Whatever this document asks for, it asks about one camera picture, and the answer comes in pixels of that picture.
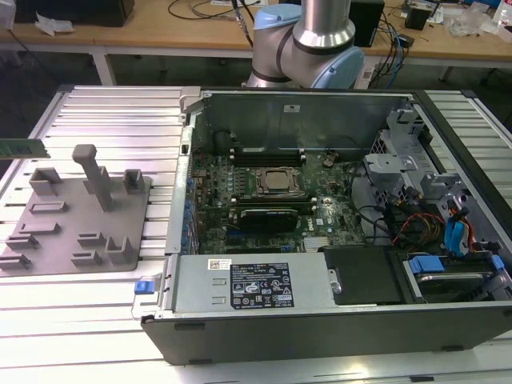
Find green RAM stick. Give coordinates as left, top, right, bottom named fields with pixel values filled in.
left=0, top=138, right=51, bottom=161

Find RAM slot white clips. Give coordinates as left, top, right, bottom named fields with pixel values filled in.
left=230, top=146, right=306, bottom=154
left=232, top=198, right=315, bottom=204
left=231, top=156, right=307, bottom=162

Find CPU socket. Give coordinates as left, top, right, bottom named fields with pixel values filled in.
left=255, top=166, right=299, bottom=197

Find silver CPU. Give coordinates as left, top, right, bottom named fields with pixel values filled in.
left=266, top=170, right=287, bottom=189

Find black graphics card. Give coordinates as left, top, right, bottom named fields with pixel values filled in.
left=239, top=207, right=299, bottom=233

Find metal socket cover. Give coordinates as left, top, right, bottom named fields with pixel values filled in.
left=258, top=168, right=298, bottom=195

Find green motherboard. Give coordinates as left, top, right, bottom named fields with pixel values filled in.
left=190, top=150, right=367, bottom=255

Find silver power supply box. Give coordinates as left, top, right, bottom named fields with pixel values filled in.
left=158, top=254, right=341, bottom=317

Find black plastic shroud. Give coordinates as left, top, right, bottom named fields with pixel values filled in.
left=322, top=246, right=403, bottom=306

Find silver drive cage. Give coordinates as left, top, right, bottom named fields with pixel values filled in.
left=362, top=106, right=435, bottom=189

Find open black PC case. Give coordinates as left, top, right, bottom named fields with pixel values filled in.
left=139, top=86, right=512, bottom=367

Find white labelled adapter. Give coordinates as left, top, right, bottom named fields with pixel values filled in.
left=358, top=66, right=377, bottom=90

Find wooden desk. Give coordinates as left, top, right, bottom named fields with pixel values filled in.
left=0, top=0, right=512, bottom=87

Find hard disk in blue carrier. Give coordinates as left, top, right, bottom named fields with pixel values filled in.
left=404, top=252, right=506, bottom=305

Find gray parts rack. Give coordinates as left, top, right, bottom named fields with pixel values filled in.
left=0, top=142, right=155, bottom=278

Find large black box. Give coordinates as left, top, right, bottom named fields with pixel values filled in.
left=14, top=0, right=135, bottom=28

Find crumpled white paper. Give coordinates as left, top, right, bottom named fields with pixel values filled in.
left=34, top=10, right=76, bottom=36

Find clear plastic bags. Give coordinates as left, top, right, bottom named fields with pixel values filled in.
left=446, top=7, right=499, bottom=38

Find white printed box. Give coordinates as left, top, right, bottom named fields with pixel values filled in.
left=491, top=0, right=512, bottom=41

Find silver case corner bracket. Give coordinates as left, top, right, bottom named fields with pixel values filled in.
left=178, top=86, right=202, bottom=117

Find yellow and black power wires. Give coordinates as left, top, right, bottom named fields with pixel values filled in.
left=391, top=214, right=445, bottom=246

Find blue flat disk wire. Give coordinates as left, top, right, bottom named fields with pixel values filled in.
left=454, top=211, right=472, bottom=257
left=442, top=218, right=458, bottom=257

